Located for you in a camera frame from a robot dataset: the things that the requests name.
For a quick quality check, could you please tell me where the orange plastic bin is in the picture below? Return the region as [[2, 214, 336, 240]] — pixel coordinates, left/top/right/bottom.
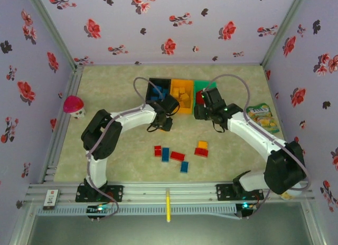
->
[[168, 79, 195, 115]]

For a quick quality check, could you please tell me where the green plastic bin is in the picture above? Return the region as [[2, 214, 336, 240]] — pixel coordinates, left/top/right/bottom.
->
[[193, 80, 217, 119]]

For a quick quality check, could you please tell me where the black plastic bin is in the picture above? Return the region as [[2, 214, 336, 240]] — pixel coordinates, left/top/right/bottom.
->
[[144, 77, 172, 112]]

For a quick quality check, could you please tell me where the green yellow snack packet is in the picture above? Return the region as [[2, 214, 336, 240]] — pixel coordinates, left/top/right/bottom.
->
[[245, 102, 280, 135]]

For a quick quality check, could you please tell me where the yellow pen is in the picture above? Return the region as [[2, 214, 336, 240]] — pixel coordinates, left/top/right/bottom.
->
[[165, 188, 172, 223]]

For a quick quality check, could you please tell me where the pink-capped mushroom toy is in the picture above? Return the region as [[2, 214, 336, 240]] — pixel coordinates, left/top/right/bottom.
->
[[63, 95, 87, 120]]

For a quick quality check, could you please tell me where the circuit board with green light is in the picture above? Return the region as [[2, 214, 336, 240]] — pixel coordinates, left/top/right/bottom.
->
[[236, 202, 258, 220], [86, 204, 113, 222]]

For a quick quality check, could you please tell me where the black white card box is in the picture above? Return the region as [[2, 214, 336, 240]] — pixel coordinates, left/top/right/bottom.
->
[[42, 190, 61, 211]]

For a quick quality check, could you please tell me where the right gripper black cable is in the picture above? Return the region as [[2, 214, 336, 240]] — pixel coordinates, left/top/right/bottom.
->
[[212, 120, 228, 134]]

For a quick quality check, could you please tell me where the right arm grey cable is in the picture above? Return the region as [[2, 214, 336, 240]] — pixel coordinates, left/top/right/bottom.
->
[[204, 73, 310, 220]]

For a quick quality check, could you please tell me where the wide aluminium base rail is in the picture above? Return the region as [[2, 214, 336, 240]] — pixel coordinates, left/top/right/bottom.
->
[[25, 181, 316, 204]]

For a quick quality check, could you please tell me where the grey slotted cable duct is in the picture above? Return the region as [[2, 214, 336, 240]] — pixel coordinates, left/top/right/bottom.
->
[[35, 204, 237, 217]]

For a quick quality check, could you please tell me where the aluminium frame post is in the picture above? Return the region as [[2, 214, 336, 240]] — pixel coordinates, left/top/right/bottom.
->
[[25, 0, 80, 69], [260, 0, 309, 69]]

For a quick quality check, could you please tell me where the aluminium side rail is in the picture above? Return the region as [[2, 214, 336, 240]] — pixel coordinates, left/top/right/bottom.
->
[[39, 64, 85, 184]]

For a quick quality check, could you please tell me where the aluminium frame leg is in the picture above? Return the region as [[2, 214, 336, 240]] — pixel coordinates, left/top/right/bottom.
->
[[301, 201, 330, 245], [7, 201, 37, 245]]

